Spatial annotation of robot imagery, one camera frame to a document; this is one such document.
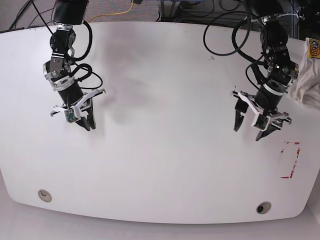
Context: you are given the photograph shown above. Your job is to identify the yellow cable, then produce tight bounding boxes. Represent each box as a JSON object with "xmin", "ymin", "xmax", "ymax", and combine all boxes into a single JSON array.
[{"xmin": 88, "ymin": 0, "xmax": 136, "ymax": 23}]

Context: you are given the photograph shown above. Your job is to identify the right table grommet hole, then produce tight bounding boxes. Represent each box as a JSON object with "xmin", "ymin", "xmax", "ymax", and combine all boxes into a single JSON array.
[{"xmin": 256, "ymin": 201, "xmax": 272, "ymax": 215}]

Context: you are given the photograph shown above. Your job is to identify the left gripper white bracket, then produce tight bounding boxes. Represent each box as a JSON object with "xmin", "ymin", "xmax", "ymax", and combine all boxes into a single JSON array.
[{"xmin": 232, "ymin": 91, "xmax": 292, "ymax": 141}]

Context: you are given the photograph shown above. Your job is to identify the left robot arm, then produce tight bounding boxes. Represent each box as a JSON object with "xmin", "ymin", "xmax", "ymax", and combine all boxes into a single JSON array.
[{"xmin": 224, "ymin": 0, "xmax": 299, "ymax": 141}]

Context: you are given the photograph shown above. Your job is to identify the left table grommet hole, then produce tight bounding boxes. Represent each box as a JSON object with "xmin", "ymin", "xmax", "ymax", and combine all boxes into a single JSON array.
[{"xmin": 38, "ymin": 189, "xmax": 52, "ymax": 203}]

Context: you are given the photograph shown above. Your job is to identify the red tape rectangle marking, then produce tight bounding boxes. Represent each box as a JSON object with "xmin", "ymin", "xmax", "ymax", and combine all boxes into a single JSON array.
[{"xmin": 277, "ymin": 141, "xmax": 301, "ymax": 179}]

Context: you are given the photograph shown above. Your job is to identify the table grommet hole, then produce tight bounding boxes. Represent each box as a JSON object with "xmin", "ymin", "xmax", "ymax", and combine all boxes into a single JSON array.
[
  {"xmin": 38, "ymin": 189, "xmax": 52, "ymax": 203},
  {"xmin": 256, "ymin": 201, "xmax": 272, "ymax": 215}
]

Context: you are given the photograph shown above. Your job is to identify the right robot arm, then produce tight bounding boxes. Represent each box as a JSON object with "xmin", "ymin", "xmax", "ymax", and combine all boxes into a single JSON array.
[{"xmin": 43, "ymin": 0, "xmax": 106, "ymax": 131}]

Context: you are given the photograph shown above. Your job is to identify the white t-shirt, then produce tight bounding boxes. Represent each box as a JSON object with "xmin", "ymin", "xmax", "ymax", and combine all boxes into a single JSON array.
[{"xmin": 288, "ymin": 37, "xmax": 320, "ymax": 110}]

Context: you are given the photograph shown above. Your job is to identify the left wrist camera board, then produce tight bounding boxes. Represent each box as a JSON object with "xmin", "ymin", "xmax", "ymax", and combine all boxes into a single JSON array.
[{"xmin": 251, "ymin": 112, "xmax": 271, "ymax": 132}]

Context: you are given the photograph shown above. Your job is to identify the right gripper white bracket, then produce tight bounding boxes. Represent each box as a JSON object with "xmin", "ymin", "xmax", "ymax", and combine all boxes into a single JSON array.
[{"xmin": 50, "ymin": 88, "xmax": 106, "ymax": 132}]

